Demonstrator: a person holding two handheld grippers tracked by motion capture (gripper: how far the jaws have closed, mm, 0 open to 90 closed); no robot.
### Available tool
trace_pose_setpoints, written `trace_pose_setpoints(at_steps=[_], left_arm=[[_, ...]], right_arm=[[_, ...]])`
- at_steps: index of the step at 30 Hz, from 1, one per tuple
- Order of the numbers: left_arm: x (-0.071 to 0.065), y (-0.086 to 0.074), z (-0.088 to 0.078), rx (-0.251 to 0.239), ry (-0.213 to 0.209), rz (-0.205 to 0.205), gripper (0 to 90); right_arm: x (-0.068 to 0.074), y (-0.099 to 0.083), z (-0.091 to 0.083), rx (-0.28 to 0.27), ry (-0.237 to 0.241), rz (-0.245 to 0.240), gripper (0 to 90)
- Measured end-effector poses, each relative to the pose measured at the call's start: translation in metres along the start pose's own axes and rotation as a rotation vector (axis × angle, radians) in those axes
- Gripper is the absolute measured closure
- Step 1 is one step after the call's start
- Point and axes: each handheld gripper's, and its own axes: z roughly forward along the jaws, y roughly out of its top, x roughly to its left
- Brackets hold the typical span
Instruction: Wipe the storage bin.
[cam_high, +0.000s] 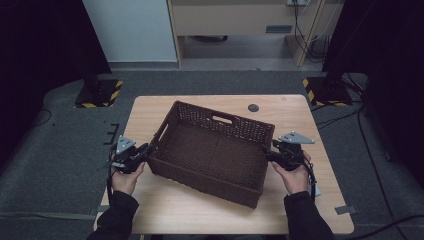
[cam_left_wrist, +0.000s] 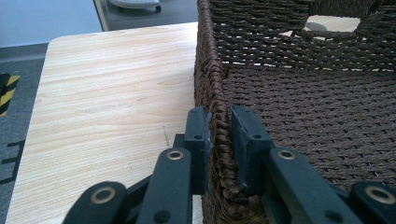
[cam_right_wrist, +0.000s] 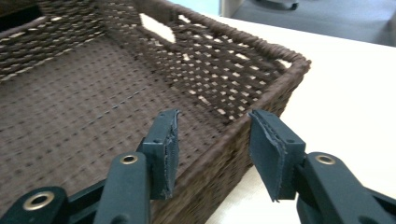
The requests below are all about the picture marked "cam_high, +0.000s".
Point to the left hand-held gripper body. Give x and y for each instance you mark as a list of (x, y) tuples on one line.
[(128, 160)]

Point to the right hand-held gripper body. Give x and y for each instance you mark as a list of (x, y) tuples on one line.
[(293, 155)]

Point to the brown woven basket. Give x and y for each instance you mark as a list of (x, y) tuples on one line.
[(213, 156)]

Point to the person's left hand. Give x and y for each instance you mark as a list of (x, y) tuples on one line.
[(126, 183)]

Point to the person's right hand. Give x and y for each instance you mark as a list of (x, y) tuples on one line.
[(296, 180)]

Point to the black round table grommet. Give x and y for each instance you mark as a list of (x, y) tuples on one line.
[(253, 107)]

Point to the striped black stand base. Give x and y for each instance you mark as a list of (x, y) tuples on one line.
[(328, 93), (100, 95)]

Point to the white panel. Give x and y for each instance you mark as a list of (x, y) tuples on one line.
[(133, 30)]

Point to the black curtain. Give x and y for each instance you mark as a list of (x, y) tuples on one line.
[(393, 66), (40, 66)]

